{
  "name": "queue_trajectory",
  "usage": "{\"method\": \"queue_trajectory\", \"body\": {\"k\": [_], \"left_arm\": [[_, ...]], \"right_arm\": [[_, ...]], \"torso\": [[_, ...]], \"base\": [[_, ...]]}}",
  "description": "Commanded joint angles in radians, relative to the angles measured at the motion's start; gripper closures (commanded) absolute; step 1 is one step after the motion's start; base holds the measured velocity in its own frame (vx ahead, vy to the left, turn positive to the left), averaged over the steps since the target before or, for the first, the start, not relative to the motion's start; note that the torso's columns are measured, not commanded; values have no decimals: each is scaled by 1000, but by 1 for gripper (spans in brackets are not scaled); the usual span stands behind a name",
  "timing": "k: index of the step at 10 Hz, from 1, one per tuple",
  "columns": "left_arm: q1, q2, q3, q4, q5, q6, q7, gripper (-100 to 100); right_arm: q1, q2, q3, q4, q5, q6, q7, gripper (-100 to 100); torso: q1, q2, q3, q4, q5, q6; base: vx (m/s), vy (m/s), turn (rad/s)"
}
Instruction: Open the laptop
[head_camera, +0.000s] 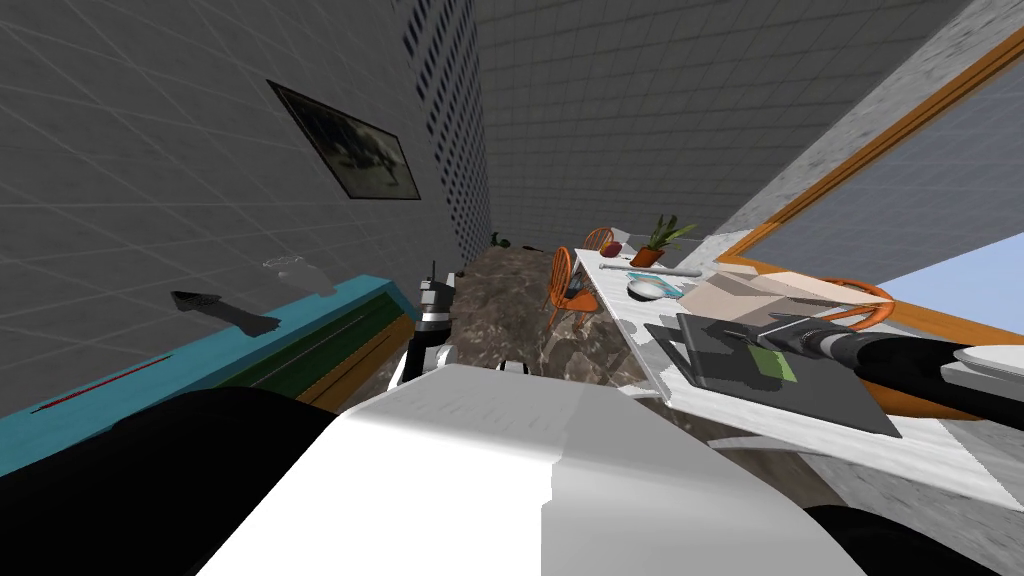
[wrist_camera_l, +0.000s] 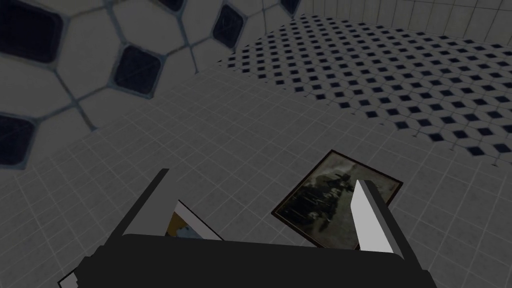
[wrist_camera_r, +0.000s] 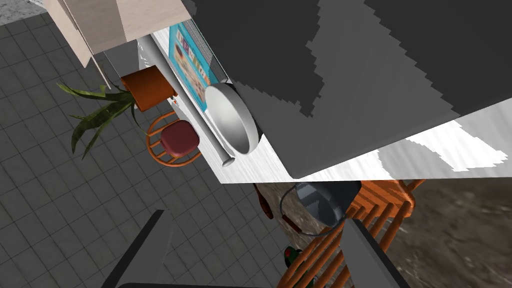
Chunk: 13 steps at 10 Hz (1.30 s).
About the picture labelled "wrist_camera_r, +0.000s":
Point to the grey round pan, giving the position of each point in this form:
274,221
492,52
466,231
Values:
230,116

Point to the green plant in orange pot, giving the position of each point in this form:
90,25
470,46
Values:
146,86

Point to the wooden chair with red seat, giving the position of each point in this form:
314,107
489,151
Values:
180,138

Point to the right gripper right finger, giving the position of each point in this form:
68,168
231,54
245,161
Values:
366,260

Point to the teal picture poster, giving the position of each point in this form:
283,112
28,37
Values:
188,64

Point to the pale wooden cupboard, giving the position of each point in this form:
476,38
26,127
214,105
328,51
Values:
104,24

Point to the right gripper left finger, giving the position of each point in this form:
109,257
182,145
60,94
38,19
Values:
148,248

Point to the silver and grey appliance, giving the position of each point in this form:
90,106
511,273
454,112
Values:
380,80

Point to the orange wooden chair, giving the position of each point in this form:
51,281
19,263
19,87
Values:
376,200

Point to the green and red small object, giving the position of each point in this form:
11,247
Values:
292,258

